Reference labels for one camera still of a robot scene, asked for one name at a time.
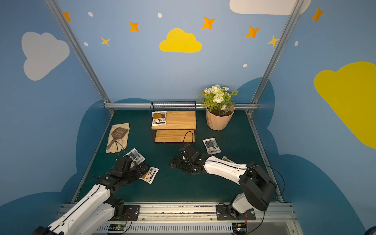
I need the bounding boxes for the yellow coffee bag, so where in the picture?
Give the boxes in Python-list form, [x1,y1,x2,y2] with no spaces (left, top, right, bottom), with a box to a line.
[140,167,159,184]
[222,156,235,164]
[151,111,167,127]

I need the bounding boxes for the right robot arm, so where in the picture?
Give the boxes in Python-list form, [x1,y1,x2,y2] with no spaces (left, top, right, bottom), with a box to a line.
[169,143,277,219]

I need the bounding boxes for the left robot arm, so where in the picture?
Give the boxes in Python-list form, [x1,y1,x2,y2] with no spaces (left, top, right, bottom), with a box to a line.
[33,156,150,235]

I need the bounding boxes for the grey coffee bag left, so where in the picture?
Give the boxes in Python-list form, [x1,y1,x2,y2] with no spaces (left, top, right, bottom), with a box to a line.
[126,148,146,165]

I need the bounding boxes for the grey coffee bag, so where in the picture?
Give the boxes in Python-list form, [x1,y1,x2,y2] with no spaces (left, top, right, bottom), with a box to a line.
[203,138,221,155]
[126,148,146,165]

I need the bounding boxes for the grey coffee bag right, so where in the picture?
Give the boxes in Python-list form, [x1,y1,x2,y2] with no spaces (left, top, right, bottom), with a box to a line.
[203,138,221,155]

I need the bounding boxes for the wooden two-tier shelf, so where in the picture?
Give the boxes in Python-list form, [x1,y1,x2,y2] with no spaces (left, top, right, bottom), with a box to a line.
[148,101,197,143]

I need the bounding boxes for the brown slotted scoop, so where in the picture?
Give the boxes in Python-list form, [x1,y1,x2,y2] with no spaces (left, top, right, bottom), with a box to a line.
[106,127,129,149]

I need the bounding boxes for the left controller board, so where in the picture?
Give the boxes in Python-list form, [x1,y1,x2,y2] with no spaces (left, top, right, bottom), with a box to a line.
[107,223,126,234]

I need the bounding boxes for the controller board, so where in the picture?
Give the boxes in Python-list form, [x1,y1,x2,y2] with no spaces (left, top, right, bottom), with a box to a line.
[232,223,247,235]
[107,223,126,234]

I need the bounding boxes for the potted white flower plant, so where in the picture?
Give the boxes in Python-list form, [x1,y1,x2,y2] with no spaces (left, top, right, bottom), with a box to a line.
[199,84,239,131]

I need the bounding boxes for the right controller board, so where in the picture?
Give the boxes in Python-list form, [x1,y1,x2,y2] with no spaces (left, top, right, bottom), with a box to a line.
[232,223,247,235]

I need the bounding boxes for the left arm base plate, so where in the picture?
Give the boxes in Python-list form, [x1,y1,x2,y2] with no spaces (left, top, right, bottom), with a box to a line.
[116,205,140,221]

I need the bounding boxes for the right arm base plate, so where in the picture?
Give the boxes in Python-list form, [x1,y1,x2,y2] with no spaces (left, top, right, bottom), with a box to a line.
[215,203,256,221]

